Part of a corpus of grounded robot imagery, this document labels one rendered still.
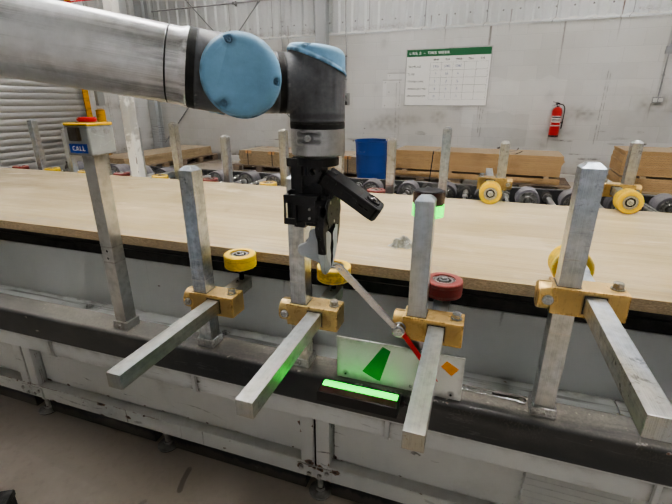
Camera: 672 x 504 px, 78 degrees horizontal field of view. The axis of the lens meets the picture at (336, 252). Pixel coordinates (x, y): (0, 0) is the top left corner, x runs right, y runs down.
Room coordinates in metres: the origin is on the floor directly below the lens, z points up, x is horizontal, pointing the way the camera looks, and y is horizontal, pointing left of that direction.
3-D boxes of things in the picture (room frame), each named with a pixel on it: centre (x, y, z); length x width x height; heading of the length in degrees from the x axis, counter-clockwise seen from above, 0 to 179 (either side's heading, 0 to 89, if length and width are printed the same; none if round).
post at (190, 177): (0.89, 0.31, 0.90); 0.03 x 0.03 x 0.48; 71
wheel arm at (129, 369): (0.78, 0.30, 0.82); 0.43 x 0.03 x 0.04; 161
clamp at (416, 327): (0.72, -0.18, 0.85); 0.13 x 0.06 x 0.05; 71
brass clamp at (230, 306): (0.88, 0.29, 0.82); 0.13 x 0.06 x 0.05; 71
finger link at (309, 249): (0.70, 0.04, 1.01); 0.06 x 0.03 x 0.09; 71
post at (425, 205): (0.73, -0.16, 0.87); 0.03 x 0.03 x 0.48; 71
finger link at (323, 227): (0.68, 0.02, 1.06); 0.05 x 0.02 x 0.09; 161
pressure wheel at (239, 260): (0.97, 0.24, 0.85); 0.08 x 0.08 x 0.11
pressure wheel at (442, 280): (0.81, -0.23, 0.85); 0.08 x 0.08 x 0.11
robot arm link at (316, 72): (0.71, 0.03, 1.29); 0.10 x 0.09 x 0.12; 103
